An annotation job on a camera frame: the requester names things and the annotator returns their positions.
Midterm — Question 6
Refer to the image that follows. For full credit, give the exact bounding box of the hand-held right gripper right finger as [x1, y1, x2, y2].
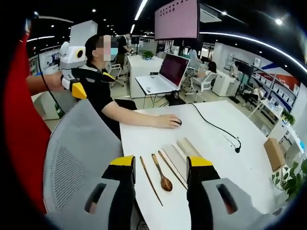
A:
[186, 155, 283, 230]

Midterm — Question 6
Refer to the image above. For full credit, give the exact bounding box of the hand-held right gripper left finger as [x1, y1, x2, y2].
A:
[45, 155, 138, 230]

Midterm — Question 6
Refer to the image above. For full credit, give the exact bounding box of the wooden chopstick utensil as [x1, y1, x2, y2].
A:
[139, 156, 164, 207]
[157, 150, 189, 190]

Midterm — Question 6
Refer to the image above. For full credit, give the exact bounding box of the wooden spoon utensil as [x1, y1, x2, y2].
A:
[151, 153, 174, 192]

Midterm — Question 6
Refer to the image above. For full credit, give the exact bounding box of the grey cutlery case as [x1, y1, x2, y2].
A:
[162, 137, 202, 185]

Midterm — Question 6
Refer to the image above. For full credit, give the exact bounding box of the white office chair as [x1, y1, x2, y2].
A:
[191, 71, 218, 97]
[108, 62, 128, 87]

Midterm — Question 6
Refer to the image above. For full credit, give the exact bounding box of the grey mesh office chair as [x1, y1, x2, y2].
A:
[43, 99, 124, 214]

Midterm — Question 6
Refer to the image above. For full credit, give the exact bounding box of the person's red sleeve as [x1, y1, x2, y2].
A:
[3, 31, 52, 214]

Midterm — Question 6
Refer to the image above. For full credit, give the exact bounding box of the white office table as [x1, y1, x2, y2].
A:
[126, 55, 164, 99]

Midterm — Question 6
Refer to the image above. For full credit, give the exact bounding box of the brown cardboard box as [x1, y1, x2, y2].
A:
[263, 137, 286, 172]

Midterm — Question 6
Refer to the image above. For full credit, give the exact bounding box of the potted plant with patterned pot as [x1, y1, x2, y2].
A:
[272, 159, 307, 202]

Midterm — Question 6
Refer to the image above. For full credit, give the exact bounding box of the white laptop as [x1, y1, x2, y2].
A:
[135, 53, 190, 95]

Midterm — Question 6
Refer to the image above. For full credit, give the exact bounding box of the hanging monitor screen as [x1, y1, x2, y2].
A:
[153, 0, 201, 41]

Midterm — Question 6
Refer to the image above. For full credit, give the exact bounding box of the small green potted plant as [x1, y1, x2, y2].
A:
[281, 109, 296, 126]

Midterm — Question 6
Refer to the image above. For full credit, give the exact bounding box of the storage shelf with boxes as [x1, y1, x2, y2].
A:
[250, 64, 302, 109]

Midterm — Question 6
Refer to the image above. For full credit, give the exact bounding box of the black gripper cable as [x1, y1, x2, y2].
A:
[35, 14, 66, 115]

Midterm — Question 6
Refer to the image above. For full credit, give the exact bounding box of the black table cable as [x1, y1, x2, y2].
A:
[189, 103, 242, 154]

